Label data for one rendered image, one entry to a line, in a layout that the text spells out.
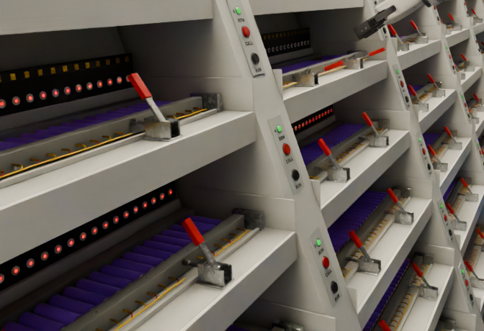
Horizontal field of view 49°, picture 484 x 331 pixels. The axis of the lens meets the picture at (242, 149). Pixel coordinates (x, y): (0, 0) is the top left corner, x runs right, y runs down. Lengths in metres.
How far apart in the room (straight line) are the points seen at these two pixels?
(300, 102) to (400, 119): 0.55
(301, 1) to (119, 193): 0.64
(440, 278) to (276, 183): 0.77
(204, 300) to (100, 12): 0.35
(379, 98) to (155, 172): 0.94
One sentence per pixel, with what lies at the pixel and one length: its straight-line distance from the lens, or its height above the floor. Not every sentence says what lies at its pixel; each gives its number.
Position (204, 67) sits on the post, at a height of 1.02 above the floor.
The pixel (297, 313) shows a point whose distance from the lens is 0.88.
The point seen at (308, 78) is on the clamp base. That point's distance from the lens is 1.01.
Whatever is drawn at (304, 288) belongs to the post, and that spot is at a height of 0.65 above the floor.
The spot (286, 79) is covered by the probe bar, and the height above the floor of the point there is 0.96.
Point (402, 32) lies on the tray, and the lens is 2.14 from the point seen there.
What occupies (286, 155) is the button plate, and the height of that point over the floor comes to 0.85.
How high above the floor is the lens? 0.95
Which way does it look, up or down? 5 degrees down
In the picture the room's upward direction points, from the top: 19 degrees counter-clockwise
